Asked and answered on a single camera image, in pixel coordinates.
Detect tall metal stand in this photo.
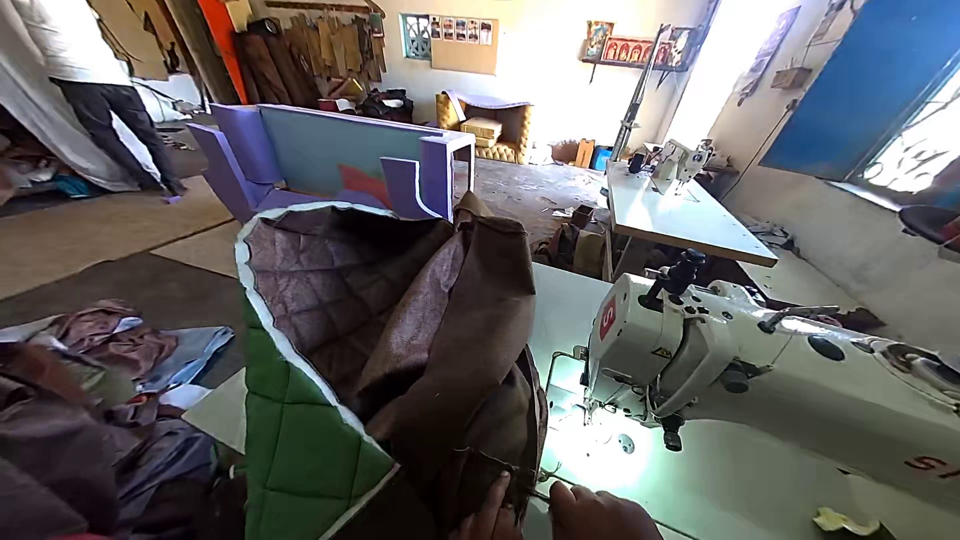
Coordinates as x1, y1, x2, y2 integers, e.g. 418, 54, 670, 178
610, 24, 670, 163

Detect purple wall poster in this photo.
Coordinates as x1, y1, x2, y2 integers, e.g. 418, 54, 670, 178
736, 6, 801, 106

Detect white table with wooden edge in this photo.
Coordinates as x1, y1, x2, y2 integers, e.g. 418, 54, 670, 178
606, 159, 780, 269

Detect purple sofa frame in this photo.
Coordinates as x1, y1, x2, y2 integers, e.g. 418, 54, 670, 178
186, 103, 477, 224

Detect orange post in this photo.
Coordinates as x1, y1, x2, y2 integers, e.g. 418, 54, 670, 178
197, 0, 249, 105

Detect person's right hand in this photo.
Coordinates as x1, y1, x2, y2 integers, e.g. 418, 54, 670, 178
549, 480, 665, 540

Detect tan floor sheet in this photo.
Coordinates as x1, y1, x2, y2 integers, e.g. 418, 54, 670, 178
0, 175, 240, 301

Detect pile of bags and scraps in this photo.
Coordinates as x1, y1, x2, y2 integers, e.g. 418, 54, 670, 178
531, 204, 612, 282

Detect wall shelf with pictures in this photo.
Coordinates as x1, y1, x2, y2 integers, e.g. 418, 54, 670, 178
581, 20, 702, 86

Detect bright window with grille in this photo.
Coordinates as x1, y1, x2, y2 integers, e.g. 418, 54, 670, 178
855, 60, 960, 207

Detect yellow scrap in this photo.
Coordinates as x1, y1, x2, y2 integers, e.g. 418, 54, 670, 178
813, 507, 881, 537

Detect pile of mixed fabrics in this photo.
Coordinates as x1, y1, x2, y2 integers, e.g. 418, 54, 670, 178
0, 299, 249, 540

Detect pile of dark bags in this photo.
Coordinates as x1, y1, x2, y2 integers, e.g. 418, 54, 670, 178
318, 78, 415, 124

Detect large white sewing machine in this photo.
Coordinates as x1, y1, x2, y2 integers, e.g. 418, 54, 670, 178
584, 249, 960, 519

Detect light flat board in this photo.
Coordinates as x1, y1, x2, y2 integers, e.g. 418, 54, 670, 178
181, 366, 248, 456

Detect brown board with pictures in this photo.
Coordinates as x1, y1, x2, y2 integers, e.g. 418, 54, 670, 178
429, 15, 499, 76

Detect white sewing machine table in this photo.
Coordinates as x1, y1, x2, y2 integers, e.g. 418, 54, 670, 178
522, 262, 960, 540

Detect rolls of brown material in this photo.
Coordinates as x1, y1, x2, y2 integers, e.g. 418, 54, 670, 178
232, 18, 322, 110

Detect white hanging cloth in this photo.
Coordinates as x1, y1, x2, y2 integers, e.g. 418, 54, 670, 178
0, 0, 144, 193

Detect dark round seat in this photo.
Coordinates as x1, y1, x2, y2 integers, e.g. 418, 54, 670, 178
897, 204, 960, 263

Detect yellow tufted armchair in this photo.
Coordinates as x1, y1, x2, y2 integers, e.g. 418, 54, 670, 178
435, 90, 535, 165

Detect person's left hand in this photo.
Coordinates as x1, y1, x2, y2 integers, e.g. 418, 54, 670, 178
448, 470, 525, 540

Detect blue window shutter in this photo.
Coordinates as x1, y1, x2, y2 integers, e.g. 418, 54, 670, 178
759, 0, 960, 183

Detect brown green quilted fabric cover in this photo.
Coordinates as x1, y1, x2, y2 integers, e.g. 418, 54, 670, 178
234, 191, 549, 540

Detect small wooden wall box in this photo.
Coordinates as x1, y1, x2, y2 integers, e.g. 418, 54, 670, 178
771, 66, 813, 91

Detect cardboard box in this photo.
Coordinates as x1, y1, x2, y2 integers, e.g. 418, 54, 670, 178
460, 116, 503, 148

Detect small blue lattice window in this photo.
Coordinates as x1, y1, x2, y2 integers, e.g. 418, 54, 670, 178
400, 13, 433, 61

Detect rack of hanging brown patterns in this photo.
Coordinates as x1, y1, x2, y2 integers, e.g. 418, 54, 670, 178
264, 0, 387, 84

